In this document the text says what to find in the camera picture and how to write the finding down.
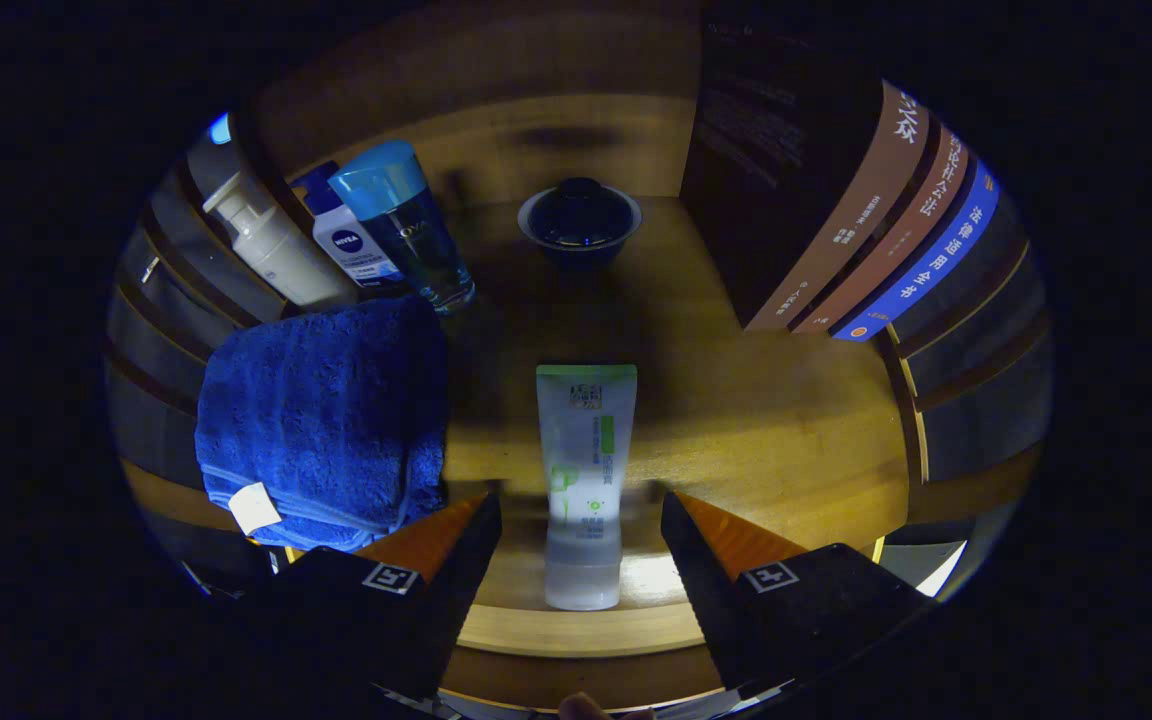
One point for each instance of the folded blue towel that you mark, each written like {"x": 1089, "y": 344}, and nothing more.
{"x": 316, "y": 420}

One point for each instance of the white pump bottle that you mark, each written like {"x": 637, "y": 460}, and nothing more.
{"x": 276, "y": 255}

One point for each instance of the white tube with green label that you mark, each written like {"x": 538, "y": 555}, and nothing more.
{"x": 586, "y": 450}

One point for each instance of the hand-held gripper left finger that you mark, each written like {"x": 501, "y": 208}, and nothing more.
{"x": 456, "y": 600}

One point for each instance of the small blue lidded teacup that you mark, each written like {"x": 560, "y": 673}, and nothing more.
{"x": 579, "y": 220}

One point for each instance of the wooden countertop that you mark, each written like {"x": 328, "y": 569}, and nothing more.
{"x": 756, "y": 420}

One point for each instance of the dark brown book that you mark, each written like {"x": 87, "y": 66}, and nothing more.
{"x": 766, "y": 170}

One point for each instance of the reddish brown book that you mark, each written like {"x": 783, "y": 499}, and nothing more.
{"x": 896, "y": 240}

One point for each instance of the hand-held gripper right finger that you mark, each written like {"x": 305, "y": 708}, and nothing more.
{"x": 711, "y": 600}

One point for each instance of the wooden cabinet with shelf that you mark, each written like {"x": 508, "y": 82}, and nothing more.
{"x": 496, "y": 140}

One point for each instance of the teal capped clear bottle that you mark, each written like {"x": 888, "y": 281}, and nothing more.
{"x": 416, "y": 240}

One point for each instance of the white bottle with blue cap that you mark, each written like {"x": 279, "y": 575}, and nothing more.
{"x": 351, "y": 245}

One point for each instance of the blue book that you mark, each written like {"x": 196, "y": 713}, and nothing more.
{"x": 936, "y": 260}

